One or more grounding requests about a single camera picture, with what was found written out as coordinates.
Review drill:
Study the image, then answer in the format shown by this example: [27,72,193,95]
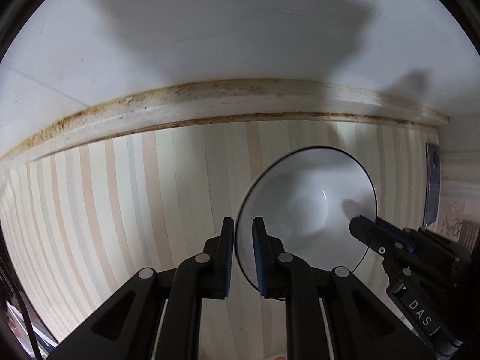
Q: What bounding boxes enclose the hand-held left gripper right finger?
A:
[251,216,430,360]

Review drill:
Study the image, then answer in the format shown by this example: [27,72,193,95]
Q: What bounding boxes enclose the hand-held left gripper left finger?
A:
[47,217,236,360]

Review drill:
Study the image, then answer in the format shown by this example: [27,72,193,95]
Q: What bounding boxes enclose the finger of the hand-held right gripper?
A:
[374,216,416,251]
[348,214,399,260]

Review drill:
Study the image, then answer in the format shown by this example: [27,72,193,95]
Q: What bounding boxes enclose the white bowl dark rim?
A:
[234,145,378,293]

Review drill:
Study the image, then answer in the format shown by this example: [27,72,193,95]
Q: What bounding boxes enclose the dark blue smartphone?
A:
[423,142,440,229]

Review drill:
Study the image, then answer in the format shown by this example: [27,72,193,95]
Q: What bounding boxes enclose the striped cat print tablecloth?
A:
[0,120,466,360]

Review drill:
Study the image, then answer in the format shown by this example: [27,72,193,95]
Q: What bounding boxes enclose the stone counter back ledge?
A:
[0,79,451,164]

